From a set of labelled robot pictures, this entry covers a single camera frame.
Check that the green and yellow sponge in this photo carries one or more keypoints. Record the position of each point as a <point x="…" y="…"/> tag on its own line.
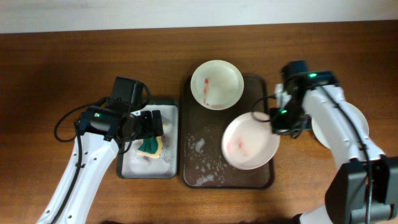
<point x="151" y="147"/>

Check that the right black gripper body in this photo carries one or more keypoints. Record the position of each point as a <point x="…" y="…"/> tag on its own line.
<point x="290" y="119"/>

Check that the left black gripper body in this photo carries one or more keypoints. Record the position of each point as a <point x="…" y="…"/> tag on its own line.
<point x="146" y="127"/>

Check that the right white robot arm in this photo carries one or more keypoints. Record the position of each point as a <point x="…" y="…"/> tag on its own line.
<point x="364" y="190"/>

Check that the pink plate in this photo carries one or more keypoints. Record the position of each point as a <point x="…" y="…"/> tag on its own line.
<point x="248" y="142"/>

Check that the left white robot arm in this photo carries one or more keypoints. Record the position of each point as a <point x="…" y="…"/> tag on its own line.
<point x="104" y="130"/>

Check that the small dark green tray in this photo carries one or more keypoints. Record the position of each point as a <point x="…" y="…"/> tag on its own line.
<point x="132" y="165"/>

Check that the large brown serving tray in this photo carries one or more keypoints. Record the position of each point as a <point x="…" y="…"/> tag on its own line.
<point x="202" y="165"/>

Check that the light grey plate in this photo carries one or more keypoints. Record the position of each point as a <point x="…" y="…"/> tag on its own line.
<point x="319" y="135"/>

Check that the cream white plate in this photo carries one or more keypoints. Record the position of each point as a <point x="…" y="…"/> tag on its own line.
<point x="217" y="85"/>

